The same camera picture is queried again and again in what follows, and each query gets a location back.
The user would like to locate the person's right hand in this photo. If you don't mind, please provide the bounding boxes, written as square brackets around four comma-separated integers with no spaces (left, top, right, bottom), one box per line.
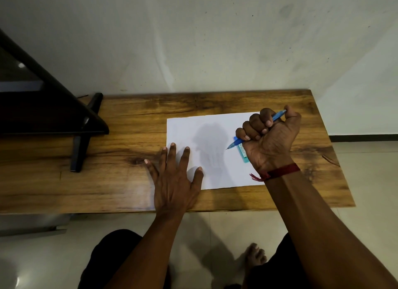
[235,104,302,174]

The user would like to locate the person's left hand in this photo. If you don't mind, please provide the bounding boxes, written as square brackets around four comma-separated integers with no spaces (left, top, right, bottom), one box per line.
[144,143,204,218]

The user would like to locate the blue pen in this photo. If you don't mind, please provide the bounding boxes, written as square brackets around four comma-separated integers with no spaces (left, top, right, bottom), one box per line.
[225,109,287,150]

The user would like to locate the white paper sheet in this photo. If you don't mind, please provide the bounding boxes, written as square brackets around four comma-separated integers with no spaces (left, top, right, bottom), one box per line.
[166,112,265,191]

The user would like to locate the person's right forearm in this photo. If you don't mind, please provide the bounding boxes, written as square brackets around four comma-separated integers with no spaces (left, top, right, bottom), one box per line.
[264,168,398,289]

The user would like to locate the person's left forearm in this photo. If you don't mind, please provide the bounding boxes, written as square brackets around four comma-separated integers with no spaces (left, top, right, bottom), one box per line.
[104,212,186,289]

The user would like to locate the teal eraser with white label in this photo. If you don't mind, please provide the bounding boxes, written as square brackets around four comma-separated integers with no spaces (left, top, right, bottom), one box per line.
[233,136,250,164]

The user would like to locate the red thread wristband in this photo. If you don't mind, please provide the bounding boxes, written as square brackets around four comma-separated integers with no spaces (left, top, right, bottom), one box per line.
[249,163,301,182]

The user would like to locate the black screen stand foot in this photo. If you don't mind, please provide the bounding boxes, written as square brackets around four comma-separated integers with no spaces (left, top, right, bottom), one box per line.
[70,92,104,173]

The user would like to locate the person's bare foot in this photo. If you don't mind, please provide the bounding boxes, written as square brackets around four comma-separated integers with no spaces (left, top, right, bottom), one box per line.
[244,243,268,275]

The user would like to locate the black shorts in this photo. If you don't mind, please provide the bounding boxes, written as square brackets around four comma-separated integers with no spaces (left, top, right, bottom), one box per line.
[77,229,312,289]

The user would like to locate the black flat screen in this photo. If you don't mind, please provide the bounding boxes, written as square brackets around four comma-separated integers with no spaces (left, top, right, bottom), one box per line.
[0,28,110,136]

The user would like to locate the grey metal table frame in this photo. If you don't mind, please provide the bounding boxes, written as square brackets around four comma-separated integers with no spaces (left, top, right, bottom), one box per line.
[0,213,73,237]

